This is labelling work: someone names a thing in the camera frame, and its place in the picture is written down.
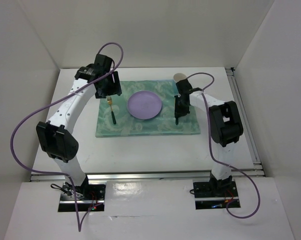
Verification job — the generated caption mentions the blue mug white inside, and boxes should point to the blue mug white inside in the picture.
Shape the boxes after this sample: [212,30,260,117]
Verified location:
[173,73,187,83]

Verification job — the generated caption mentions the aluminium right side rail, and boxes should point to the aluminium right side rail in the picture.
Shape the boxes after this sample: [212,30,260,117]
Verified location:
[225,67,266,177]

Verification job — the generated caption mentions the purple plate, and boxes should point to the purple plate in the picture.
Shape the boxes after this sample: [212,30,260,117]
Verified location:
[127,90,162,120]

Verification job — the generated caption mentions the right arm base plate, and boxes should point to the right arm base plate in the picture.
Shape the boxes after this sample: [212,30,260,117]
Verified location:
[189,181,239,199]

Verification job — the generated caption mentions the aluminium front rail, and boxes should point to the aluminium front rail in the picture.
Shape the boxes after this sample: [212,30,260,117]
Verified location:
[30,168,265,182]

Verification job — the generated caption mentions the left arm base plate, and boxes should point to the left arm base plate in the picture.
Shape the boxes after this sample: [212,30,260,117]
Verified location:
[59,182,106,206]

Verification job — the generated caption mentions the aluminium rail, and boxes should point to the aluminium rail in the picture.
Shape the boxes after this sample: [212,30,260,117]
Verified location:
[30,168,265,182]
[225,67,266,177]

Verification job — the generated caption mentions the gold fork black handle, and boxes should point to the gold fork black handle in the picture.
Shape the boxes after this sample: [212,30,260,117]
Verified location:
[107,96,117,125]

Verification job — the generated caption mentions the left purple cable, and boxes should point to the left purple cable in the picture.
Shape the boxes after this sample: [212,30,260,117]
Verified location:
[9,42,124,233]

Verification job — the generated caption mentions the green patterned cloth napkin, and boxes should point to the green patterned cloth napkin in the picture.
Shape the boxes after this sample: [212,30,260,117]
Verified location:
[95,79,201,138]

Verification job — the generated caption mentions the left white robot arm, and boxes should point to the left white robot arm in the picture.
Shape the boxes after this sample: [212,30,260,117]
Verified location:
[36,54,122,200]

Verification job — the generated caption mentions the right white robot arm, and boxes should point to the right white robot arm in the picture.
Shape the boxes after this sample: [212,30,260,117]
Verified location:
[173,73,244,196]

